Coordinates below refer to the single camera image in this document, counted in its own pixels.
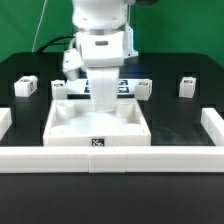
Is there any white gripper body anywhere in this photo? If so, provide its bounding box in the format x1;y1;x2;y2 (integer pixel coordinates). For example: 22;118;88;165
87;67;119;112

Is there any white square tabletop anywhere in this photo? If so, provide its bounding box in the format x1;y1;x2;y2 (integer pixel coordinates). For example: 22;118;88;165
43;98;151;147

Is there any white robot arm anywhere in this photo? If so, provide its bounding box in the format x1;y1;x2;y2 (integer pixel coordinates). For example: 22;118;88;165
62;0;158;112

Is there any white base tag plate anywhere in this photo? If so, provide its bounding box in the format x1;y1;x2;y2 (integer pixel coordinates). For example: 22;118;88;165
66;79;138;95

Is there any white U-shaped fence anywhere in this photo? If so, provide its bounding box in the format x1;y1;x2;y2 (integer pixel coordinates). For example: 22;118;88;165
0;107;224;174

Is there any black cable bundle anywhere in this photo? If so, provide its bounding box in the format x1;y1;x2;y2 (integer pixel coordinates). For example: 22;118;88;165
35;33;78;54

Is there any white thin cable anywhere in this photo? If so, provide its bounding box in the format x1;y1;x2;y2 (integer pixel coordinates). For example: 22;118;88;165
31;0;49;53

